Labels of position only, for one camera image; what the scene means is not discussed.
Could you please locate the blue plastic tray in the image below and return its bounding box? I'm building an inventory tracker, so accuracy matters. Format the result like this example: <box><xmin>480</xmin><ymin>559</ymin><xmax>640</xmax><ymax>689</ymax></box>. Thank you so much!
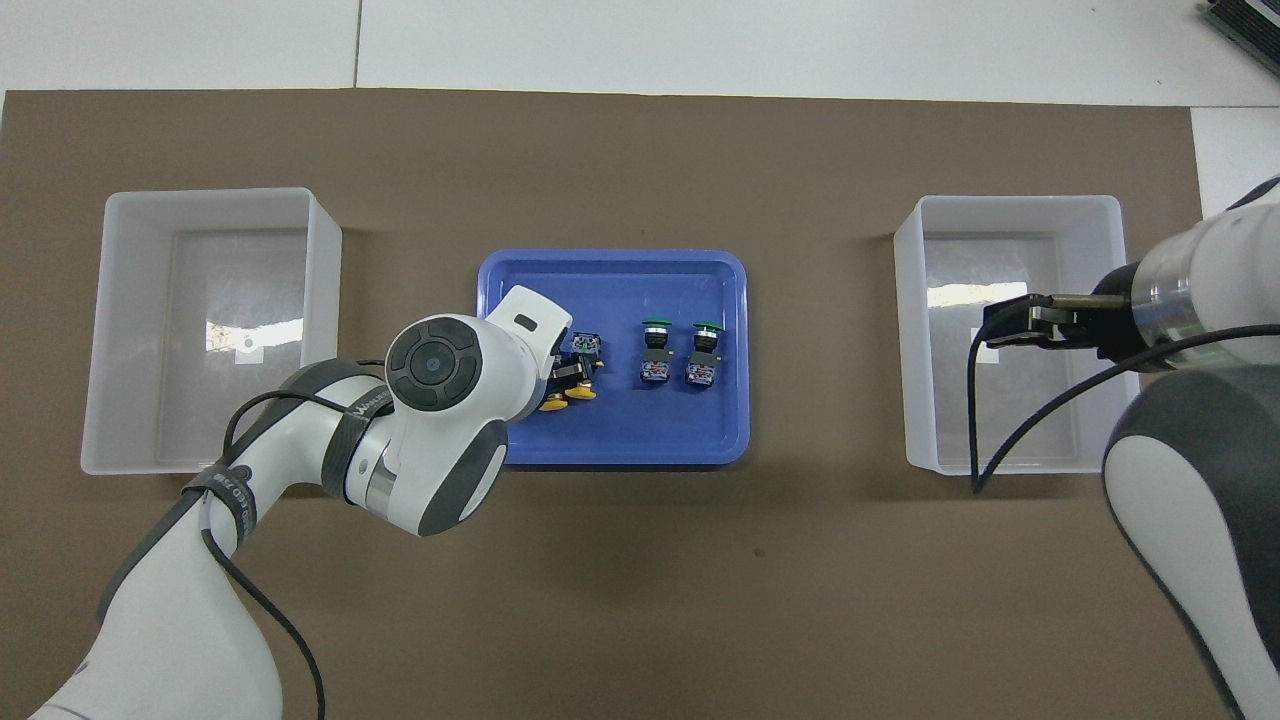
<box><xmin>472</xmin><ymin>248</ymin><xmax>751</xmax><ymax>468</ymax></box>

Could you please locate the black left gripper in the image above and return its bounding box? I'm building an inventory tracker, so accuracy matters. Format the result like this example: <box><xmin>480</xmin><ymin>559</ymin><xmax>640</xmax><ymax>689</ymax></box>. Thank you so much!
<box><xmin>543</xmin><ymin>350</ymin><xmax>593</xmax><ymax>399</ymax></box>

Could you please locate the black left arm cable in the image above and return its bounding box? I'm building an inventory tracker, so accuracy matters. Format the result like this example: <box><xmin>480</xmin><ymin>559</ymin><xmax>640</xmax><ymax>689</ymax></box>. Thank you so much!
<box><xmin>198</xmin><ymin>358</ymin><xmax>393</xmax><ymax>720</ymax></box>

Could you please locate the green push button switch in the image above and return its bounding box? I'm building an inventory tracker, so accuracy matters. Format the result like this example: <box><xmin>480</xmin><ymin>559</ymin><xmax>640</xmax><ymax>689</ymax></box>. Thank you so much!
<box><xmin>638</xmin><ymin>318</ymin><xmax>673</xmax><ymax>388</ymax></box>
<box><xmin>685</xmin><ymin>321</ymin><xmax>726</xmax><ymax>391</ymax></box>

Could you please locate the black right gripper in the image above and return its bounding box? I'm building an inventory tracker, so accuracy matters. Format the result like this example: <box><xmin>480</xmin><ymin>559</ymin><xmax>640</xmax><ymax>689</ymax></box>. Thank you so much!
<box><xmin>983</xmin><ymin>260</ymin><xmax>1166</xmax><ymax>371</ymax></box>

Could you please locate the brown table mat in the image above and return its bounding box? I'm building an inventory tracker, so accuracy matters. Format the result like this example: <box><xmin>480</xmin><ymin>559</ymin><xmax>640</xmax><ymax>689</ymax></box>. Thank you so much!
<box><xmin>0</xmin><ymin>88</ymin><xmax>1256</xmax><ymax>720</ymax></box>

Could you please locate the dark grey electronic device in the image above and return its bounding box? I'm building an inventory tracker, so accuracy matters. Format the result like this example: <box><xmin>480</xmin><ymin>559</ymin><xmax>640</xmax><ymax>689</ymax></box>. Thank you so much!
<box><xmin>1200</xmin><ymin>0</ymin><xmax>1280</xmax><ymax>51</ymax></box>

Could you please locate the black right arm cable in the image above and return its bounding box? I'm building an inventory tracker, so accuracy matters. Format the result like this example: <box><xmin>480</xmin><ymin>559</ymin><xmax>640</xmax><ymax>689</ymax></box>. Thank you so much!
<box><xmin>965</xmin><ymin>322</ymin><xmax>1280</xmax><ymax>496</ymax></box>

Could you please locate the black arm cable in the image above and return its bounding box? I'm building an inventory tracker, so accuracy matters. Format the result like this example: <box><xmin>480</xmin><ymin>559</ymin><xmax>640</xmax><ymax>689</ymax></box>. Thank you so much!
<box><xmin>198</xmin><ymin>358</ymin><xmax>393</xmax><ymax>720</ymax></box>
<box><xmin>965</xmin><ymin>322</ymin><xmax>1280</xmax><ymax>496</ymax></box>

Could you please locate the translucent white plastic box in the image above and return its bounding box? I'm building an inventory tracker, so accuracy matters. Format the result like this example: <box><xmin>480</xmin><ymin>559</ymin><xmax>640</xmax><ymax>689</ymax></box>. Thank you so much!
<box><xmin>893</xmin><ymin>194</ymin><xmax>1148</xmax><ymax>476</ymax></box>
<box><xmin>80</xmin><ymin>187</ymin><xmax>343</xmax><ymax>477</ymax></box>

